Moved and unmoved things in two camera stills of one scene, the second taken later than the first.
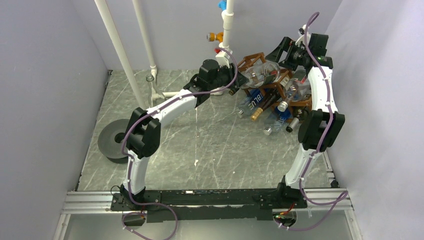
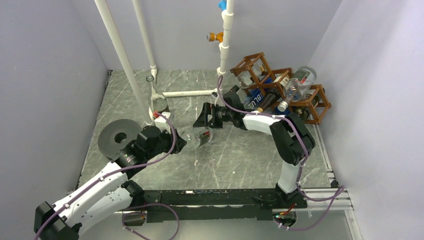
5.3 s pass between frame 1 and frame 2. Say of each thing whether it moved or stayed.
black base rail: stayed
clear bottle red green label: moved
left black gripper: moved
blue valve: stayed
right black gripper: moved
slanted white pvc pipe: stayed
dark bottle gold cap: stayed
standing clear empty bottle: stayed
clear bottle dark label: stayed
